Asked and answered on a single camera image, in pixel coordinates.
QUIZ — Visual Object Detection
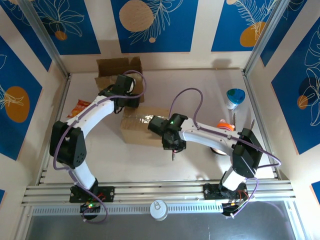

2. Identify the taped brown cardboard box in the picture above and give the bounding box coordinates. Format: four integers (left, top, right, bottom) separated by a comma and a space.
120, 106, 171, 148
94, 56, 146, 103

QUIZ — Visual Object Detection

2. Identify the orange snack bag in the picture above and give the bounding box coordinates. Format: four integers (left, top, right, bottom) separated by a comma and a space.
66, 99, 92, 118

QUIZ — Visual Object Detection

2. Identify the small orange white object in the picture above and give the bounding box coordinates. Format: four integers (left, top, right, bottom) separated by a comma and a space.
216, 119, 236, 132

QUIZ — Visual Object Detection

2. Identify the silver tin can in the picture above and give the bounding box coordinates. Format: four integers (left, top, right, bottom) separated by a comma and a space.
149, 199, 169, 221

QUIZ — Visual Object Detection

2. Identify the blue white plastic cup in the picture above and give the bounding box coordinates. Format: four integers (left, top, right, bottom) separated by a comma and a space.
226, 88, 246, 111

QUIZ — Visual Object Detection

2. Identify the black right base controller board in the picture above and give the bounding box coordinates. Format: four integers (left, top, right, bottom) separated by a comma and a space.
221, 197, 251, 220

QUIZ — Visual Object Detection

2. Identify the black base controller board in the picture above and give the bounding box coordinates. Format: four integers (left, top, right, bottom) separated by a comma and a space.
79, 198, 103, 221
221, 197, 251, 220

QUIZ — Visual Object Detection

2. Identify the black left base controller board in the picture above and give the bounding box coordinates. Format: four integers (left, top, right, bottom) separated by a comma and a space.
79, 198, 103, 221

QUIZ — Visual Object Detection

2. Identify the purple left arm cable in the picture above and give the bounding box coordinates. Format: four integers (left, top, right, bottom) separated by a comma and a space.
53, 69, 147, 225

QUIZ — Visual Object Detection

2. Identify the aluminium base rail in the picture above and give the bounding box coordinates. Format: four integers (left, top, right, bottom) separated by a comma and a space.
21, 179, 298, 206

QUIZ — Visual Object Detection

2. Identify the aluminium table side rail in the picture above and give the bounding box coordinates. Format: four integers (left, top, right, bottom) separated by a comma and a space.
242, 69, 282, 180
37, 72, 73, 186

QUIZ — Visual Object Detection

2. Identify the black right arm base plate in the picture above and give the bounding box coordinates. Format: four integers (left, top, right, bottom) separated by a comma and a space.
202, 182, 251, 201

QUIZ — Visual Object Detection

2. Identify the slotted grey cable strip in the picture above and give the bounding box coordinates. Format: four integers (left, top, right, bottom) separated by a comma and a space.
31, 201, 225, 216

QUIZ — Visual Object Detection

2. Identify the blue floral wall poster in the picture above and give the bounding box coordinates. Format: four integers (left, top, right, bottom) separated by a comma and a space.
0, 2, 53, 73
259, 0, 320, 68
32, 0, 102, 56
271, 14, 320, 156
211, 0, 286, 53
0, 34, 43, 161
110, 0, 200, 54

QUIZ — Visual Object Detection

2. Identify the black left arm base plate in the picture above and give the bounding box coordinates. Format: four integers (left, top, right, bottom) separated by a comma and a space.
69, 186, 116, 203

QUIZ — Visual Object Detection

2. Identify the aluminium frame post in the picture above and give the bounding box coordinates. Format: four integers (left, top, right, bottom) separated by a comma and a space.
18, 0, 72, 78
243, 0, 309, 74

